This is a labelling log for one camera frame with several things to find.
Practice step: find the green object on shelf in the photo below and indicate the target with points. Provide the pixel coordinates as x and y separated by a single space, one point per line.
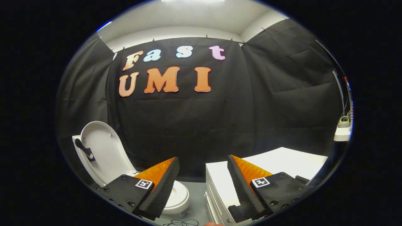
344 123

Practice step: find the white wall shelf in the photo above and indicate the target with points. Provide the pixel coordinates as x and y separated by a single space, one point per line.
341 135

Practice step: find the long ceiling light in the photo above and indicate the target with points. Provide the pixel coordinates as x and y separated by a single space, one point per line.
193 1

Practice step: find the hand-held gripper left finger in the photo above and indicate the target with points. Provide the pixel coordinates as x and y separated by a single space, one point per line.
163 191

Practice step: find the black backdrop cloth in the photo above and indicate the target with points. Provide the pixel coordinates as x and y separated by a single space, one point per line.
194 125

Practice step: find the white drawer cabinet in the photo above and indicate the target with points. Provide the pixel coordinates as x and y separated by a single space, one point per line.
282 160

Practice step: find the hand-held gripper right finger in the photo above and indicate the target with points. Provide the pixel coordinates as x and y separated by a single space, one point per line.
241 188

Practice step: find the white toilet lid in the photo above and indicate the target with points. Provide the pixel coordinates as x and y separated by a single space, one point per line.
103 150

